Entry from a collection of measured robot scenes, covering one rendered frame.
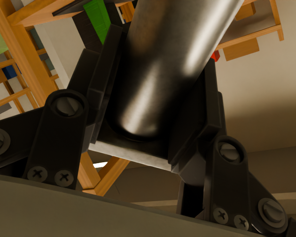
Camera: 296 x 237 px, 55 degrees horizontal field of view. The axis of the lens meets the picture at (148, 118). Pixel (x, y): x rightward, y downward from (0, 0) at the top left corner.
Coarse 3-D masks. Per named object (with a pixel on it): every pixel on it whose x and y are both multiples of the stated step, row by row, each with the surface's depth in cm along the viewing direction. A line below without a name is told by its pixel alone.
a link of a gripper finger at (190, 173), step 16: (208, 64) 11; (208, 80) 11; (192, 96) 11; (208, 96) 10; (192, 112) 10; (208, 112) 9; (224, 112) 11; (176, 128) 12; (192, 128) 10; (208, 128) 9; (224, 128) 10; (176, 144) 11; (192, 144) 10; (208, 144) 10; (176, 160) 11; (192, 160) 10; (192, 176) 10; (256, 192) 9; (256, 208) 9; (272, 208) 9; (256, 224) 8; (272, 224) 8
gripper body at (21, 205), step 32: (0, 192) 5; (32, 192) 6; (64, 192) 6; (0, 224) 5; (32, 224) 5; (64, 224) 5; (96, 224) 6; (128, 224) 6; (160, 224) 6; (192, 224) 6
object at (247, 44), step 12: (252, 0) 474; (120, 12) 615; (240, 12) 495; (252, 12) 487; (276, 12) 468; (276, 24) 476; (252, 36) 493; (216, 48) 525; (228, 48) 527; (240, 48) 520; (252, 48) 514; (216, 60) 545; (228, 60) 535
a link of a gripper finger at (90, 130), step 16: (112, 32) 11; (112, 48) 10; (80, 64) 10; (96, 64) 9; (112, 64) 9; (80, 80) 10; (96, 80) 9; (112, 80) 9; (96, 96) 9; (32, 112) 8; (96, 112) 9; (0, 128) 8; (16, 128) 8; (32, 128) 8; (96, 128) 10; (0, 144) 7; (16, 144) 7; (0, 160) 7; (16, 160) 8; (16, 176) 8
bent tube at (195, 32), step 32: (160, 0) 8; (192, 0) 7; (224, 0) 8; (128, 32) 10; (160, 32) 8; (192, 32) 8; (224, 32) 9; (128, 64) 10; (160, 64) 9; (192, 64) 9; (128, 96) 10; (160, 96) 10; (128, 128) 12; (160, 128) 12; (160, 160) 12
